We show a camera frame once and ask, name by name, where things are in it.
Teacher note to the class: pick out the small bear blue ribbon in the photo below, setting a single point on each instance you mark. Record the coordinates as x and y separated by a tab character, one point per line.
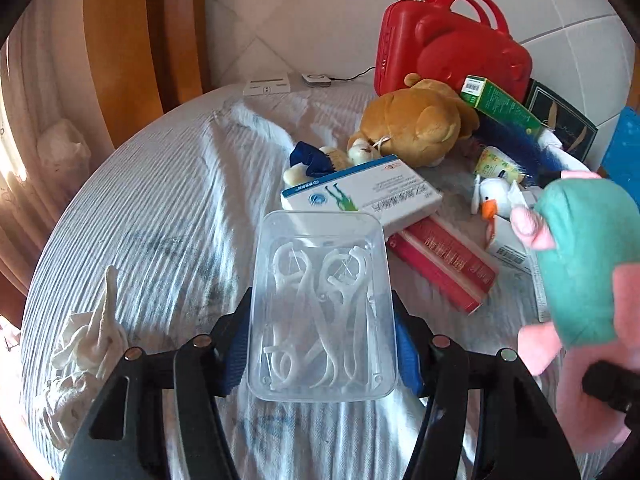
310	157

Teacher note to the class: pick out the pink pig plush teal dress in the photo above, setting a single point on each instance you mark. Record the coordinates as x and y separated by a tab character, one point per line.
585	270

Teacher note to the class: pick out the white duck plush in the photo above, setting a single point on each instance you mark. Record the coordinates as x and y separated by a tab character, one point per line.
492	192

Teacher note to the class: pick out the yellow-green snack pack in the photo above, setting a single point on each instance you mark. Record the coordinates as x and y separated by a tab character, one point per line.
492	160

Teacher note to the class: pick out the red flat box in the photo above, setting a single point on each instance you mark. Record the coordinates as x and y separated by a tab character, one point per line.
440	260

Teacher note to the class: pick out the white floss picks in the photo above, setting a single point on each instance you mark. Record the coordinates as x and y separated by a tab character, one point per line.
340	280

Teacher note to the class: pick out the white and blue medicine box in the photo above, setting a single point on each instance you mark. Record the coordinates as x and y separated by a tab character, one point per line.
380	195

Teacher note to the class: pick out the long green box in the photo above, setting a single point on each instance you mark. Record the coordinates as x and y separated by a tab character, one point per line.
505	107

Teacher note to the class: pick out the red toy suitcase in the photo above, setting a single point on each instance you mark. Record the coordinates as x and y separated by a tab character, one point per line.
450	45

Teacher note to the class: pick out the white charger puck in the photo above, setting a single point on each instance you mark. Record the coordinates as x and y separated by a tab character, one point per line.
316	79

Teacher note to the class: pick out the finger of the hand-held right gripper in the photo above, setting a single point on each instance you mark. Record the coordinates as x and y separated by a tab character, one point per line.
607	385

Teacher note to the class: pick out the sheer beige curtain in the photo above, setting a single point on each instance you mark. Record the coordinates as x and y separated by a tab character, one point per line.
30	110

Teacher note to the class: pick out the flat white device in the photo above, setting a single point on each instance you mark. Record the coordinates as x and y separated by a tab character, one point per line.
267	86

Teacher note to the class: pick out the black gift bag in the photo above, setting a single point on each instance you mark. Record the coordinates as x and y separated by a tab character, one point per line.
565	120

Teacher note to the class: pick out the white cloth-covered round desktop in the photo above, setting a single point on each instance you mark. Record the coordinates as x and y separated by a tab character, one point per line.
165	200

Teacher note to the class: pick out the clear plastic box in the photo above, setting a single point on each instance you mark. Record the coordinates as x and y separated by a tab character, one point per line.
280	240

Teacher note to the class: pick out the white rag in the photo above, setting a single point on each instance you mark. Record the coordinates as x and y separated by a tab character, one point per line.
85	355

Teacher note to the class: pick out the white barcode box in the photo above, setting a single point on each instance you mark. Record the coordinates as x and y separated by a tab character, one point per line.
510	252

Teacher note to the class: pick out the blue plastic storage crate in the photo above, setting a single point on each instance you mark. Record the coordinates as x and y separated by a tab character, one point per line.
625	150

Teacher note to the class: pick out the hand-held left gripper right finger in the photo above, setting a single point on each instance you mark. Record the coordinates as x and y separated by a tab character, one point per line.
407	360

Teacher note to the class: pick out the blue bottle brush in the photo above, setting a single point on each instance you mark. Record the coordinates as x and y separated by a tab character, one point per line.
520	147

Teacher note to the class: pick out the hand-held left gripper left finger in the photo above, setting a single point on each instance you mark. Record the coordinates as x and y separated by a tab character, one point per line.
235	355

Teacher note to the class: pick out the brown teddy bear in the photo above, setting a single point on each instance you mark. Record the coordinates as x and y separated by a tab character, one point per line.
410	120

